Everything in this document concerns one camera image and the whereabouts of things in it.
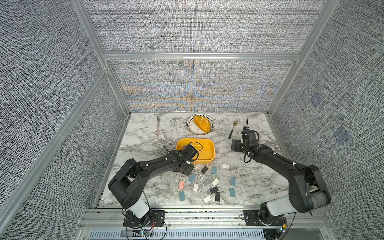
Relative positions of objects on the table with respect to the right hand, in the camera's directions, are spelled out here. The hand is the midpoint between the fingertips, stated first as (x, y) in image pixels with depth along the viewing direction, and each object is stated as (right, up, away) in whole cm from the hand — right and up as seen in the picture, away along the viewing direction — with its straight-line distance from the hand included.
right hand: (240, 139), depth 92 cm
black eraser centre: (-22, -18, -2) cm, 29 cm away
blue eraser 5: (-35, -29, -12) cm, 47 cm away
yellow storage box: (-21, -6, +6) cm, 22 cm away
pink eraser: (-35, -25, -8) cm, 44 cm away
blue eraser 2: (-16, -18, -2) cm, 24 cm away
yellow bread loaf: (-22, +11, +13) cm, 28 cm away
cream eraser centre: (-16, -24, -6) cm, 29 cm away
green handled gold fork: (+3, +11, +21) cm, 24 cm away
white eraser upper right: (-8, -17, +1) cm, 19 cm away
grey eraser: (-21, -24, -6) cm, 32 cm away
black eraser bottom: (-16, -30, -12) cm, 36 cm away
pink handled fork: (-56, +14, +25) cm, 63 cm away
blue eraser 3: (-6, -24, -5) cm, 25 cm away
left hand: (-32, -16, -4) cm, 36 cm away
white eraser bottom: (-22, -31, -13) cm, 40 cm away
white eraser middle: (-28, -26, -8) cm, 39 cm away
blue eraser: (-29, -22, -4) cm, 37 cm away
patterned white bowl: (-29, +7, +18) cm, 34 cm away
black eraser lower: (-17, -27, -9) cm, 34 cm away
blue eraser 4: (-8, -28, -10) cm, 31 cm away
